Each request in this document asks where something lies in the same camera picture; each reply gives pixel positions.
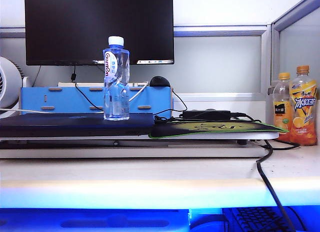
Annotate clear mineral water bottle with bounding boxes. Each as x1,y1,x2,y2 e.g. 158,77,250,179
103,36,131,121

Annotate black closed laptop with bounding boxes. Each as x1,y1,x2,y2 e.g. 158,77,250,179
0,112,156,138

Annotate small orange juice bottle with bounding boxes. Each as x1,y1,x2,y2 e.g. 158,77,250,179
272,72,293,135

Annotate large iced tea bottle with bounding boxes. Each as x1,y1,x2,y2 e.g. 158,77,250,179
289,65,319,146

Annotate black green-edged mouse pad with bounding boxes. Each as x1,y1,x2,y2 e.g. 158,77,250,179
148,119,291,139

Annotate black computer mouse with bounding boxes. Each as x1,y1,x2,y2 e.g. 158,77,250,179
149,76,172,87

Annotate black power adapter brick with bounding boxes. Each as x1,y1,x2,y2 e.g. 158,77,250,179
182,109,232,122

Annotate white desk riser stand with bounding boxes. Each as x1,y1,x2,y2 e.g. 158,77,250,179
0,131,281,159

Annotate white flat box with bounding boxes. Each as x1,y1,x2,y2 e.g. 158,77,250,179
58,81,151,88

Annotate blue wooden organizer box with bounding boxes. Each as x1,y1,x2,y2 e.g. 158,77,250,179
19,86,175,119

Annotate black computer monitor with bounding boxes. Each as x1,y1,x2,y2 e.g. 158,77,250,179
24,0,175,66

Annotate blue panel with slot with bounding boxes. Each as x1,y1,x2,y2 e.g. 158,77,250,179
0,208,191,232

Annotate black keyboard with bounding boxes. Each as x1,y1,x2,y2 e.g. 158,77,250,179
229,207,308,232

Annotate white desk fan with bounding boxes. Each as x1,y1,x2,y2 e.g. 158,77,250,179
0,56,31,118

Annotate black mouse cable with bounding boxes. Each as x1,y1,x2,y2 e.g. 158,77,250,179
153,90,188,123

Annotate black adapter cable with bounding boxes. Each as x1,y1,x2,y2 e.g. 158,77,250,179
229,112,263,123

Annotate thin black monitor cable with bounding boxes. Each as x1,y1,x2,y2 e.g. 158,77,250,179
71,64,105,111

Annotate thick black cable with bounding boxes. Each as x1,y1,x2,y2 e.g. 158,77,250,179
256,139,298,232

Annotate thin black power cord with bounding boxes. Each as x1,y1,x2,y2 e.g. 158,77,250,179
271,139,301,151

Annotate white braided cable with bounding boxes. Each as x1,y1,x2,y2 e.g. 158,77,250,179
0,81,150,114

